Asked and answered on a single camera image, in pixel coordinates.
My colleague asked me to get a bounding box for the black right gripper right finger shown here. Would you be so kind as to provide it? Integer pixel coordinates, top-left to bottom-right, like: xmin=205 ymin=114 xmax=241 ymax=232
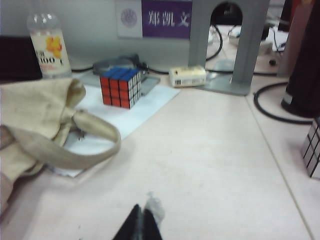
xmin=142 ymin=191 xmax=166 ymax=240

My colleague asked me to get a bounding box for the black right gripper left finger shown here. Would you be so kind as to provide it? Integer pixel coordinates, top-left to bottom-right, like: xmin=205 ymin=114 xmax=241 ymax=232
xmin=112 ymin=203 xmax=144 ymax=240

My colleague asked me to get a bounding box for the beige canvas tote bag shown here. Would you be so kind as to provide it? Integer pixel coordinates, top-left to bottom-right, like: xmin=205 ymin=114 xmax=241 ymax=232
xmin=0 ymin=77 xmax=122 ymax=223

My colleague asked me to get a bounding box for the white paper sheet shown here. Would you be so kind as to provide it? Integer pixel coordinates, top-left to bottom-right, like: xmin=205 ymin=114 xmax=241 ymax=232
xmin=47 ymin=72 xmax=181 ymax=179

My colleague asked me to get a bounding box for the colourful Rubik's cube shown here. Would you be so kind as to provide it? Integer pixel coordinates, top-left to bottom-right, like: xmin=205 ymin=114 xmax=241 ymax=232
xmin=99 ymin=66 xmax=143 ymax=110

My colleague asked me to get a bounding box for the small cream cardboard box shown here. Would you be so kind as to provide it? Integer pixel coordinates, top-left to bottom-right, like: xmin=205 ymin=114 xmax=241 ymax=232
xmin=168 ymin=64 xmax=208 ymax=88

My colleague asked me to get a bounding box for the silver mirror cube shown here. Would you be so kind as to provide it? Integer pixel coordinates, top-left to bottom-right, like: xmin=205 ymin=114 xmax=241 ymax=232
xmin=301 ymin=117 xmax=320 ymax=179

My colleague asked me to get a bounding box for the grey metal arch stand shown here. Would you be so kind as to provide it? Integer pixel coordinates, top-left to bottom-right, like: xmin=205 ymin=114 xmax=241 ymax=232
xmin=187 ymin=0 xmax=271 ymax=97

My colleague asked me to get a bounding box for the clear bottle with white label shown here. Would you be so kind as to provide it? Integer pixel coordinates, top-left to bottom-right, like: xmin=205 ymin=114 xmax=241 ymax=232
xmin=26 ymin=12 xmax=73 ymax=80

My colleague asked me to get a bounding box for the purple and white name sign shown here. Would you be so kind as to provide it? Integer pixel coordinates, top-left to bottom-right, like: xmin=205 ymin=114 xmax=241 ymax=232
xmin=115 ymin=0 xmax=193 ymax=40

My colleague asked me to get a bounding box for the black box-shaped object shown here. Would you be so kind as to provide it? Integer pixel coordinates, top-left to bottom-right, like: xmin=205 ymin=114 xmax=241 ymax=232
xmin=0 ymin=36 xmax=43 ymax=82

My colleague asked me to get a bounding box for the thick black cable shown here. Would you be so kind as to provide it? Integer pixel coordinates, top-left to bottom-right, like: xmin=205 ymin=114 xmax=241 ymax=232
xmin=253 ymin=81 xmax=315 ymax=125

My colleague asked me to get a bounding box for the thin black cable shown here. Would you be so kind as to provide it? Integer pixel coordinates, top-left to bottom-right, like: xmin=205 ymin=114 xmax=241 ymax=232
xmin=206 ymin=24 xmax=224 ymax=62

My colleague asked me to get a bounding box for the black cylindrical post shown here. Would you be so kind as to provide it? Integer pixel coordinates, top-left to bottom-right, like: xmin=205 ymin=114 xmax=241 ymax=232
xmin=281 ymin=0 xmax=320 ymax=118

